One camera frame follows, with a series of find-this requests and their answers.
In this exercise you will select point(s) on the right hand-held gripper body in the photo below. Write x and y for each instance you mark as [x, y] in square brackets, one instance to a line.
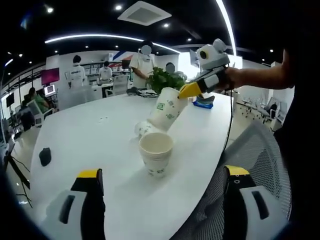
[215, 57]

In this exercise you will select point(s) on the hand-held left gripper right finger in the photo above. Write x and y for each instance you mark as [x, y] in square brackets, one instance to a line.
[240, 212]

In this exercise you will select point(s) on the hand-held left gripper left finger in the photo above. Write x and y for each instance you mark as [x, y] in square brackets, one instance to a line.
[87, 210]

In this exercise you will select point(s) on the white printed paper cup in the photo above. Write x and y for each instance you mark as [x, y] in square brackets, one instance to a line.
[165, 110]
[143, 128]

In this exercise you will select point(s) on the person's right hand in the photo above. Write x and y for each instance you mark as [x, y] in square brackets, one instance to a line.
[231, 78]

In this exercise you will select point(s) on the blue wipes packet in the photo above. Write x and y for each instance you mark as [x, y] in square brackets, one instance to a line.
[203, 105]

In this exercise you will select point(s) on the ceiling strip light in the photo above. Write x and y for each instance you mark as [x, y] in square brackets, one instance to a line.
[228, 30]
[100, 36]

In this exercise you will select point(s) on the green potted plant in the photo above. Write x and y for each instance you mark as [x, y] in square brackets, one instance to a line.
[162, 80]

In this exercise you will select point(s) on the grey mesh office chair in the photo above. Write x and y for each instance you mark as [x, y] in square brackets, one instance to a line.
[260, 155]

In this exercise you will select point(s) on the black computer mouse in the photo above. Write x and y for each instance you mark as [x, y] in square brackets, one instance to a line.
[45, 157]

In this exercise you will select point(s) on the white table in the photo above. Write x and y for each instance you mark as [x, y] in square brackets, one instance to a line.
[87, 140]

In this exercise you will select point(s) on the black tripod stand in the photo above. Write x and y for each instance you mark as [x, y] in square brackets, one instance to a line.
[18, 172]

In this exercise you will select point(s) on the white office chair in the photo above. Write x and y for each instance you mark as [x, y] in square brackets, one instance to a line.
[118, 83]
[37, 113]

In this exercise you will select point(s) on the ceiling air vent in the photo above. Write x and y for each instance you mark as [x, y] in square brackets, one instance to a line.
[144, 12]

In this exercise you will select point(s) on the person's dark clothing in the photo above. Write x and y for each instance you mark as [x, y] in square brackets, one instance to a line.
[302, 125]

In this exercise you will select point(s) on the small white screen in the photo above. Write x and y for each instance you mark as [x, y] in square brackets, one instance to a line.
[50, 90]

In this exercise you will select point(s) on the pink monitor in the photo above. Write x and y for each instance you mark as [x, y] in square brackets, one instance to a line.
[50, 76]

